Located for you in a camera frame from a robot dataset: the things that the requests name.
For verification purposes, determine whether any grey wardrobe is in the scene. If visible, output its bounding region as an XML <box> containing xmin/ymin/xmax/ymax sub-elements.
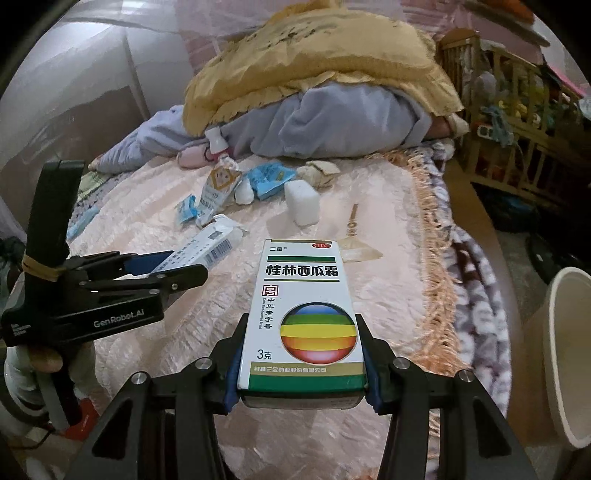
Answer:
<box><xmin>0</xmin><ymin>0</ymin><xmax>218</xmax><ymax>222</ymax></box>

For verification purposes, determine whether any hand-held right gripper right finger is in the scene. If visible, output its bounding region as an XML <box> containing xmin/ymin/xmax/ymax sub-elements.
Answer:
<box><xmin>353</xmin><ymin>314</ymin><xmax>539</xmax><ymax>480</ymax></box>

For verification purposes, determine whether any black floor fan base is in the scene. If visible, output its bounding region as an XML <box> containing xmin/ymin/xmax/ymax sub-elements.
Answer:
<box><xmin>526</xmin><ymin>231</ymin><xmax>575</xmax><ymax>284</ymax></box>

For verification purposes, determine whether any person's left forearm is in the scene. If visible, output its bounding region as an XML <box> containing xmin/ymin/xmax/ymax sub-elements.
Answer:
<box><xmin>0</xmin><ymin>351</ymin><xmax>51</xmax><ymax>439</ymax></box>

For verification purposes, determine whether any pink cloth roll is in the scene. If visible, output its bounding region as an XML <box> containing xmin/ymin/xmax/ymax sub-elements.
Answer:
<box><xmin>178</xmin><ymin>144</ymin><xmax>209</xmax><ymax>168</ymax></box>

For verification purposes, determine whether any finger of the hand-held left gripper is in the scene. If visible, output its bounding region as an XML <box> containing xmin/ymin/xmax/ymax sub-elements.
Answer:
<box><xmin>68</xmin><ymin>249</ymin><xmax>178</xmax><ymax>280</ymax></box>
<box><xmin>83</xmin><ymin>264</ymin><xmax>209</xmax><ymax>297</ymax></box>

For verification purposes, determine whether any black bag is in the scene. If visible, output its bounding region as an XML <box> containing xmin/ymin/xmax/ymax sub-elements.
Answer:
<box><xmin>485</xmin><ymin>189</ymin><xmax>541</xmax><ymax>232</ymax></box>

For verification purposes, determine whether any beige trash bin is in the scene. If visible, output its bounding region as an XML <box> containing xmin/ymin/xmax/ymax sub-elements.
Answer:
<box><xmin>524</xmin><ymin>267</ymin><xmax>591</xmax><ymax>450</ymax></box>

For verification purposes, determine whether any white printed pouch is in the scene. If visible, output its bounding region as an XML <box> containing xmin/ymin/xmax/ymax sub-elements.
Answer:
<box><xmin>196</xmin><ymin>154</ymin><xmax>243</xmax><ymax>227</ymax></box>

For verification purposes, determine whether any white mosquito net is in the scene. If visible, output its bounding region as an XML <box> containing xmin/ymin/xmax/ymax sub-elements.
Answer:
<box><xmin>115</xmin><ymin>0</ymin><xmax>324</xmax><ymax>84</ymax></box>

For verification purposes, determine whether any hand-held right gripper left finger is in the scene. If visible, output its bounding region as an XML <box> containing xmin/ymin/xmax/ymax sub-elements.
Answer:
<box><xmin>69</xmin><ymin>314</ymin><xmax>252</xmax><ymax>480</ymax></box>

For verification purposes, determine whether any yellow frilled pillow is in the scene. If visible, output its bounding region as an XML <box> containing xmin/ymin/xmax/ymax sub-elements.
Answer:
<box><xmin>182</xmin><ymin>0</ymin><xmax>465</xmax><ymax>137</ymax></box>

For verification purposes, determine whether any white green medicine box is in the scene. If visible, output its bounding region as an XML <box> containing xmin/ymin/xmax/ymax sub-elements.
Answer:
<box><xmin>236</xmin><ymin>239</ymin><xmax>369</xmax><ymax>409</ymax></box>

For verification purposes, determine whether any blue snack packet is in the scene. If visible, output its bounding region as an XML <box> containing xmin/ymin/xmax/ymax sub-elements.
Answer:
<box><xmin>248</xmin><ymin>162</ymin><xmax>297</xmax><ymax>200</ymax></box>

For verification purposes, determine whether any wooden bed frame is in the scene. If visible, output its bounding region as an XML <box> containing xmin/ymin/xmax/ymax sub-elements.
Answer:
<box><xmin>443</xmin><ymin>154</ymin><xmax>532</xmax><ymax>416</ymax></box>

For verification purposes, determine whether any light blue cloth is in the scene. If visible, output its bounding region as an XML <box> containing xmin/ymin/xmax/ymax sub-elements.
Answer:
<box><xmin>67</xmin><ymin>208</ymin><xmax>100</xmax><ymax>241</ymax></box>

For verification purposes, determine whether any striped patterned cloth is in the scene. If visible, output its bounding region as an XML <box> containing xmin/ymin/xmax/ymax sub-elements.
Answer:
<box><xmin>76</xmin><ymin>172</ymin><xmax>112</xmax><ymax>200</ymax></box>

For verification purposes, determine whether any white foam block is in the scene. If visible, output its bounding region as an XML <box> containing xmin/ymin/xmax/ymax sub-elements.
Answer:
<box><xmin>284</xmin><ymin>180</ymin><xmax>320</xmax><ymax>225</ymax></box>

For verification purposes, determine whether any white bottle pink label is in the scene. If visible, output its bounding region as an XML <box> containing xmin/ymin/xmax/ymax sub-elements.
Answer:
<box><xmin>205</xmin><ymin>127</ymin><xmax>232</xmax><ymax>162</ymax></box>

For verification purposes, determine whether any pink embroidered fringed bedspread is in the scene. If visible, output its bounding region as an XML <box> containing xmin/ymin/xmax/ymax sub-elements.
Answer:
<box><xmin>65</xmin><ymin>148</ymin><xmax>462</xmax><ymax>480</ymax></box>

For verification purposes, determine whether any blue cloth strip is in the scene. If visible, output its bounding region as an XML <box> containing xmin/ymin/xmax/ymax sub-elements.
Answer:
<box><xmin>485</xmin><ymin>106</ymin><xmax>513</xmax><ymax>148</ymax></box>

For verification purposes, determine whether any brown white plush blanket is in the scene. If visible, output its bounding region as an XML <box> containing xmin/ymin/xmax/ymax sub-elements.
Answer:
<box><xmin>416</xmin><ymin>138</ymin><xmax>513</xmax><ymax>480</ymax></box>

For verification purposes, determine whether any lavender cloth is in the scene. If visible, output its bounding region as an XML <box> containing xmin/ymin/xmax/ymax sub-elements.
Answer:
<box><xmin>90</xmin><ymin>105</ymin><xmax>197</xmax><ymax>172</ymax></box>

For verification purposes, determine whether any person's left hand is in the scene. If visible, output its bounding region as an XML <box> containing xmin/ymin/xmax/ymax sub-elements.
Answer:
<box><xmin>25</xmin><ymin>344</ymin><xmax>64</xmax><ymax>376</ymax></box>

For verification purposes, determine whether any long white carton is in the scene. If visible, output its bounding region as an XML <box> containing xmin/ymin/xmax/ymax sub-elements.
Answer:
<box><xmin>157</xmin><ymin>215</ymin><xmax>246</xmax><ymax>274</ymax></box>

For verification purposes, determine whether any crumpled beige paper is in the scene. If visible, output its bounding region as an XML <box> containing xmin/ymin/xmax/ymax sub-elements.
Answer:
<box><xmin>296</xmin><ymin>161</ymin><xmax>340</xmax><ymax>189</ymax></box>

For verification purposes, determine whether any wooden crib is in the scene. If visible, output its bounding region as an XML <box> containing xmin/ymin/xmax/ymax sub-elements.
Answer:
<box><xmin>436</xmin><ymin>28</ymin><xmax>591</xmax><ymax>204</ymax></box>

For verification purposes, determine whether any grey blue blanket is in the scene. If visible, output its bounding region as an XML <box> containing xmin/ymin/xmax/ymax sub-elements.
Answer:
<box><xmin>217</xmin><ymin>85</ymin><xmax>435</xmax><ymax>160</ymax></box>

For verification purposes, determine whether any small blue white wrapper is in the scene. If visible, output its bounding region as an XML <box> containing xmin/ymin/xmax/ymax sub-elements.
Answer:
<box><xmin>174</xmin><ymin>196</ymin><xmax>200</xmax><ymax>225</ymax></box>

